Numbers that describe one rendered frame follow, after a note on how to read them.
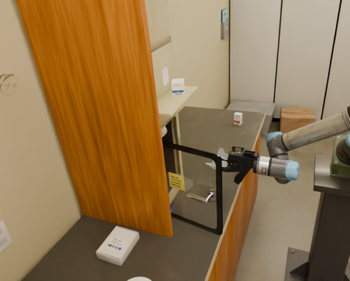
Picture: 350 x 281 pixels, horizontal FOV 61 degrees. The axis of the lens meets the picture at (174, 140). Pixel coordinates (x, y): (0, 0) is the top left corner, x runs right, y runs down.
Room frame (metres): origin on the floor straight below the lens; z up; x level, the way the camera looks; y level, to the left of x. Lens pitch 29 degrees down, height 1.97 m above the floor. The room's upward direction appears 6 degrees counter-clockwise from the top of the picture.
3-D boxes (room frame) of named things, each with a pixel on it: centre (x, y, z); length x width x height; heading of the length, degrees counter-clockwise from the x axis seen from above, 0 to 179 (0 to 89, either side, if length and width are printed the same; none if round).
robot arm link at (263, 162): (0.99, -0.34, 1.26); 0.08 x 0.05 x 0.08; 154
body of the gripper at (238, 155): (1.03, -0.27, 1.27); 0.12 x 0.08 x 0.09; 64
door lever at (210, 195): (0.92, -0.08, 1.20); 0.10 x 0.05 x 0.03; 54
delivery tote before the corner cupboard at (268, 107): (3.70, -1.06, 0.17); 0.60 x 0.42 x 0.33; 63
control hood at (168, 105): (1.19, -0.01, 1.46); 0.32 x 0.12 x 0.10; 155
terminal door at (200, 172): (0.99, -0.04, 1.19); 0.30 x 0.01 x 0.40; 54
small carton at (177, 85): (1.24, -0.04, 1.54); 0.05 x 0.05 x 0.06; 82
